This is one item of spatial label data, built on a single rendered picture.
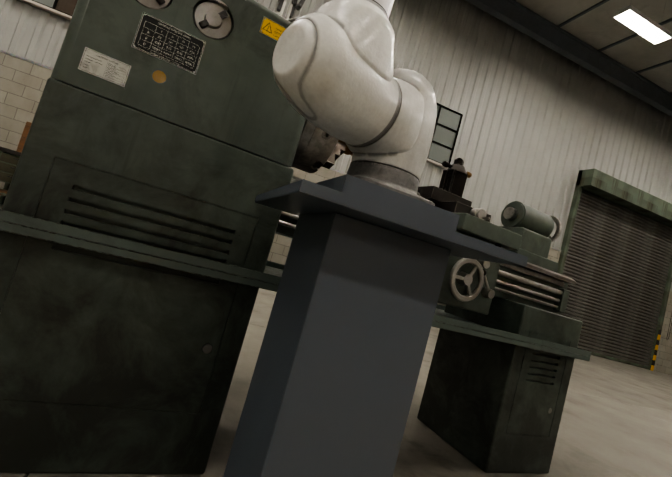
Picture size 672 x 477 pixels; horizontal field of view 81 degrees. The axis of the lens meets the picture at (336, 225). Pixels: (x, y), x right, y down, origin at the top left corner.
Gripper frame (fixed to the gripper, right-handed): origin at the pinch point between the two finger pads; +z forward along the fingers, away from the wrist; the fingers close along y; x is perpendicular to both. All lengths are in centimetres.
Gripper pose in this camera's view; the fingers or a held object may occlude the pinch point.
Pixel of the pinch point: (284, 14)
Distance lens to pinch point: 139.6
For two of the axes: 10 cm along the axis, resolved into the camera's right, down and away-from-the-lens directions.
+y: 8.6, 2.8, 4.3
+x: -4.3, -0.5, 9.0
